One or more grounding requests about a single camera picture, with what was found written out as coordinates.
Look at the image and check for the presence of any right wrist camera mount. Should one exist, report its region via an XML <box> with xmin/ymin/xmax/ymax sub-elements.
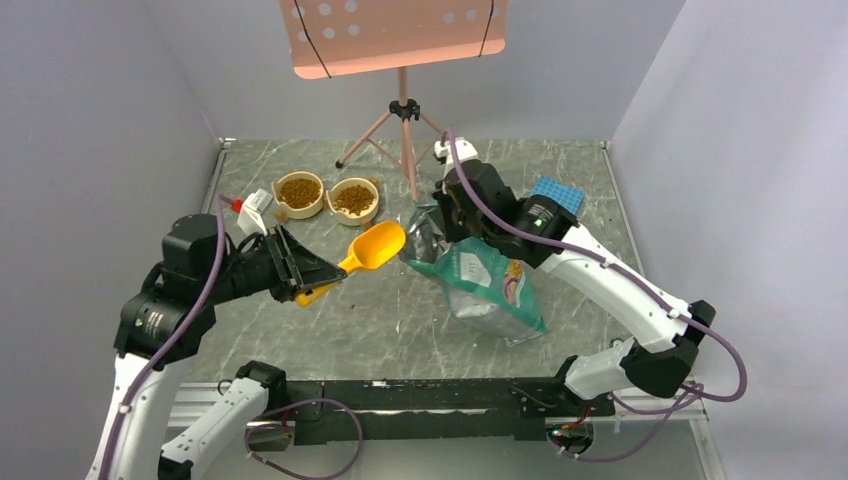
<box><xmin>433</xmin><ymin>137</ymin><xmax>479</xmax><ymax>166</ymax></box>

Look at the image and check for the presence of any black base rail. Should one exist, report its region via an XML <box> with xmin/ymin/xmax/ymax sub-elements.
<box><xmin>251</xmin><ymin>377</ymin><xmax>615</xmax><ymax>446</ymax></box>

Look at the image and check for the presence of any brown pet food kibble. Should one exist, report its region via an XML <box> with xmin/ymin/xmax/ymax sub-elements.
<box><xmin>275</xmin><ymin>176</ymin><xmax>378</xmax><ymax>221</ymax></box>

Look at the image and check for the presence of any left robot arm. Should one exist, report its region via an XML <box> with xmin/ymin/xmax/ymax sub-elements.
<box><xmin>88</xmin><ymin>214</ymin><xmax>345</xmax><ymax>479</ymax></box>

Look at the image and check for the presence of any cream pet bowl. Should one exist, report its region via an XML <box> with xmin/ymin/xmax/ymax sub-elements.
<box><xmin>272</xmin><ymin>171</ymin><xmax>325</xmax><ymax>223</ymax></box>
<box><xmin>325</xmin><ymin>177</ymin><xmax>380</xmax><ymax>227</ymax></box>

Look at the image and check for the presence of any yellow plastic food scoop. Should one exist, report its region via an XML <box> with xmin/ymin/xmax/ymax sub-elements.
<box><xmin>295</xmin><ymin>221</ymin><xmax>406</xmax><ymax>307</ymax></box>

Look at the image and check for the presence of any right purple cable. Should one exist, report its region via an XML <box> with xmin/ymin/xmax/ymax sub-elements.
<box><xmin>445</xmin><ymin>129</ymin><xmax>749</xmax><ymax>464</ymax></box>

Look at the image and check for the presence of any left cream pet bowl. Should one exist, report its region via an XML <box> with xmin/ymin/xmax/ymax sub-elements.
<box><xmin>272</xmin><ymin>171</ymin><xmax>325</xmax><ymax>223</ymax></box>

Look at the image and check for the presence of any purple cable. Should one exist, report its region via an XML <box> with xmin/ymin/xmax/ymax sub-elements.
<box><xmin>99</xmin><ymin>193</ymin><xmax>231</xmax><ymax>480</ymax></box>
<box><xmin>445</xmin><ymin>129</ymin><xmax>749</xmax><ymax>464</ymax></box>

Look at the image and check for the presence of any green pet food bag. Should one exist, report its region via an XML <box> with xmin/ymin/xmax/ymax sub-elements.
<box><xmin>399</xmin><ymin>203</ymin><xmax>547</xmax><ymax>346</ymax></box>

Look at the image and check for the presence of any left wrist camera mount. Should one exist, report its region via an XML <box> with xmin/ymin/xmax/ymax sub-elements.
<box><xmin>230</xmin><ymin>188</ymin><xmax>273</xmax><ymax>236</ymax></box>

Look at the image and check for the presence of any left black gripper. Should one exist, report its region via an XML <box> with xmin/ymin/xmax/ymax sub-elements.
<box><xmin>203</xmin><ymin>222</ymin><xmax>347</xmax><ymax>303</ymax></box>

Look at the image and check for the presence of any right cream pet bowl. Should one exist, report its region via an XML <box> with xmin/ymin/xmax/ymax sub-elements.
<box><xmin>325</xmin><ymin>177</ymin><xmax>380</xmax><ymax>227</ymax></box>

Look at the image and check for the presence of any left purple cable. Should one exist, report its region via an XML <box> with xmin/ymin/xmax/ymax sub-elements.
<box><xmin>99</xmin><ymin>193</ymin><xmax>231</xmax><ymax>480</ymax></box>

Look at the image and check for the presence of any wooden bowl stand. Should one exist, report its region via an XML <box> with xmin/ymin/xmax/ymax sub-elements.
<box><xmin>272</xmin><ymin>171</ymin><xmax>380</xmax><ymax>230</ymax></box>

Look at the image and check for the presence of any blue studded building plate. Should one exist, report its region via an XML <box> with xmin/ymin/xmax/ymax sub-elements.
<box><xmin>530</xmin><ymin>175</ymin><xmax>584</xmax><ymax>215</ymax></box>

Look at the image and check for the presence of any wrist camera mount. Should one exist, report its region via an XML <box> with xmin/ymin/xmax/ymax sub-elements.
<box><xmin>433</xmin><ymin>137</ymin><xmax>479</xmax><ymax>166</ymax></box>
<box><xmin>230</xmin><ymin>188</ymin><xmax>273</xmax><ymax>236</ymax></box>

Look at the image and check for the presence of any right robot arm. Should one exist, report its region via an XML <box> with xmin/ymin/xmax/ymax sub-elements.
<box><xmin>433</xmin><ymin>159</ymin><xmax>715</xmax><ymax>416</ymax></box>

